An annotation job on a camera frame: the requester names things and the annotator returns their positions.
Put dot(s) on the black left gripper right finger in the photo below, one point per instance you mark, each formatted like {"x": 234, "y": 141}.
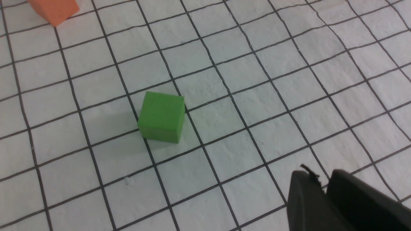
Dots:
{"x": 364, "y": 207}

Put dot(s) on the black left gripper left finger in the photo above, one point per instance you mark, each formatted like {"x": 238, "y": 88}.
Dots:
{"x": 308, "y": 207}

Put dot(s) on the white grid tablecloth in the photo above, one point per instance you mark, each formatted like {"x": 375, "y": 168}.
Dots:
{"x": 268, "y": 85}

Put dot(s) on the green foam cube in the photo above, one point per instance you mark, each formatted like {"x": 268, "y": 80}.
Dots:
{"x": 161, "y": 117}

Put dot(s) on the orange foam cube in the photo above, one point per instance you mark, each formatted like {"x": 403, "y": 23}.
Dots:
{"x": 55, "y": 11}

